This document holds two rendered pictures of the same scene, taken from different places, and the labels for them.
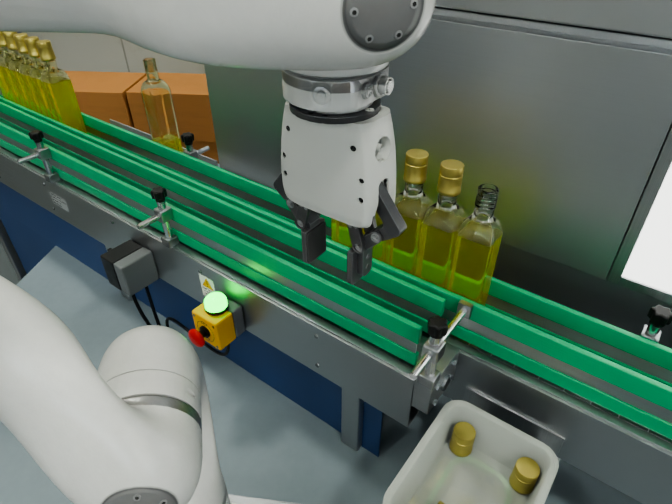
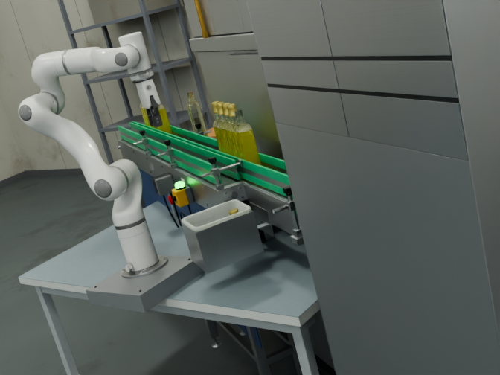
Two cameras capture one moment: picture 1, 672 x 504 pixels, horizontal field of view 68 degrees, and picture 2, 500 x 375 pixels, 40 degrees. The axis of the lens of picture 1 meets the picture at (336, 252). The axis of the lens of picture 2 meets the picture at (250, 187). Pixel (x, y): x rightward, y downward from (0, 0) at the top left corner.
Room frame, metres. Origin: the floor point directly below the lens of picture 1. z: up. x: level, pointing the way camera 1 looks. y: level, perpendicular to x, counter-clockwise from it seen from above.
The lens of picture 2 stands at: (-1.50, -1.61, 1.74)
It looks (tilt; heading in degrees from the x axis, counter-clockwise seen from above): 16 degrees down; 34
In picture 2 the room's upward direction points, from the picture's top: 15 degrees counter-clockwise
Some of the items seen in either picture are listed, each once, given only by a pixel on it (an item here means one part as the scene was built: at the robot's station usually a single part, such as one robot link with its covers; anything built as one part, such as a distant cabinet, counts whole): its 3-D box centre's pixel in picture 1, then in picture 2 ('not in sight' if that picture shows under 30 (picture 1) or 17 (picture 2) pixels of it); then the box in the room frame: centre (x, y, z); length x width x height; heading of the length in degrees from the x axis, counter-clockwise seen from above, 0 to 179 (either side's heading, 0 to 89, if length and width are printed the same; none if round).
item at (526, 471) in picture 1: (524, 475); not in sight; (0.39, -0.28, 0.96); 0.04 x 0.04 x 0.04
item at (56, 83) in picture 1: (61, 96); (161, 117); (1.32, 0.74, 1.19); 0.06 x 0.06 x 0.28; 53
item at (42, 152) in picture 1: (35, 160); (140, 144); (1.10, 0.73, 1.11); 0.07 x 0.04 x 0.13; 143
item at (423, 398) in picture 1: (437, 377); (232, 194); (0.52, -0.16, 1.02); 0.09 x 0.04 x 0.07; 143
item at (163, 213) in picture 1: (155, 223); (166, 155); (0.82, 0.36, 1.11); 0.07 x 0.04 x 0.13; 143
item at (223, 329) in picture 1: (218, 322); (182, 196); (0.71, 0.23, 0.96); 0.07 x 0.07 x 0.07; 53
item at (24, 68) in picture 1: (39, 88); not in sight; (1.39, 0.83, 1.19); 0.06 x 0.06 x 0.28; 53
